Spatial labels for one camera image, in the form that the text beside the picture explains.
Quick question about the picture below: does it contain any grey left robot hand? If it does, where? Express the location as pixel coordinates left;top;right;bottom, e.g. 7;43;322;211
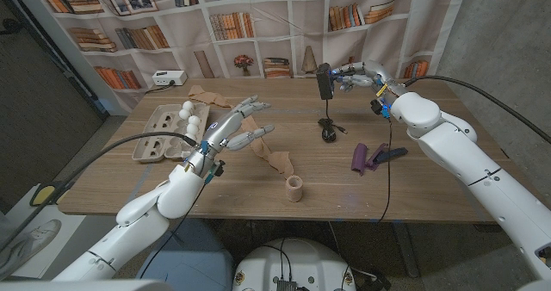
183;94;276;179

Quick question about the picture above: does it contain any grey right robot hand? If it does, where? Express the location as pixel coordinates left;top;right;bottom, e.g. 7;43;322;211
331;59;409;100

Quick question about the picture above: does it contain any black speaker cable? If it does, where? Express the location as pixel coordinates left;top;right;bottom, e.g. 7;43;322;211
317;99;349;144

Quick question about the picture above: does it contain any brown cardboard egg carton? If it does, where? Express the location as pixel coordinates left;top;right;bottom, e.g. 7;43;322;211
131;102;211;164

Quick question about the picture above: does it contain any white power box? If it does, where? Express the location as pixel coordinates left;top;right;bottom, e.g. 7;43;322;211
151;70;189;87

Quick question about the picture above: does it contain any purple plastic clip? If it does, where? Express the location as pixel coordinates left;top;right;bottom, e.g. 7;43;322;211
350;142;409;176

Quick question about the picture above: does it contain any printed bookshelf backdrop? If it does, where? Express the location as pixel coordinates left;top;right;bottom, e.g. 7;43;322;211
25;0;470;114

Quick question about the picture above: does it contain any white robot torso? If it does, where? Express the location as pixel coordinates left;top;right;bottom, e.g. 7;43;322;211
232;238;357;291

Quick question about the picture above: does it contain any grey table leg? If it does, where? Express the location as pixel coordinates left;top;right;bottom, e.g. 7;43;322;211
391;221;421;279

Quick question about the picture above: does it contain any yellow and black floor object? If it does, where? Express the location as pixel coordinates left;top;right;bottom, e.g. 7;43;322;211
28;181;74;207

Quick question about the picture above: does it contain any white sneaker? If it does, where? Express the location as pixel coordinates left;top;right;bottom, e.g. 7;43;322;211
0;219;62;279

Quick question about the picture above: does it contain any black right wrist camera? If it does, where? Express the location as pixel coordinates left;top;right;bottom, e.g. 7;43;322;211
369;99;391;120

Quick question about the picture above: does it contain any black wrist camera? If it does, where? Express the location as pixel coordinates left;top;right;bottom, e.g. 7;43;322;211
369;99;391;120
206;159;227;184

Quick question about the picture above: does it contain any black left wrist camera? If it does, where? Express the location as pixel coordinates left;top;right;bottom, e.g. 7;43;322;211
206;159;227;184

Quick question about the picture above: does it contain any black power box cable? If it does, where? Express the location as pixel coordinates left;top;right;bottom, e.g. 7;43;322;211
144;81;176;96

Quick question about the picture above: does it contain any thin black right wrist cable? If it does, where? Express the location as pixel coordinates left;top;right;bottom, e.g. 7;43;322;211
377;118;393;223

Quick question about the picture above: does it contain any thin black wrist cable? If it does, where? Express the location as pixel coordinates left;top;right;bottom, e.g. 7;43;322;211
377;118;393;223
148;181;207;269

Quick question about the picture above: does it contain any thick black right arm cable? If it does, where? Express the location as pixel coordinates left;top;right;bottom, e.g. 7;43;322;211
403;75;551;146

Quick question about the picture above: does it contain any thin black left wrist cable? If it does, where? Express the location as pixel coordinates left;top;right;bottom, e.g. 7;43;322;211
148;181;207;269

